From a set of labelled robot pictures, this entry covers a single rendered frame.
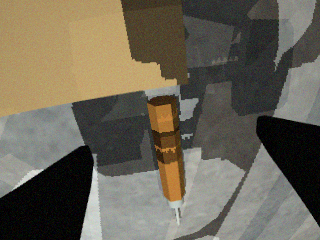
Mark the tan wooden floor panel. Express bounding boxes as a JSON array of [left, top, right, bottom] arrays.
[[0, 0, 189, 116]]

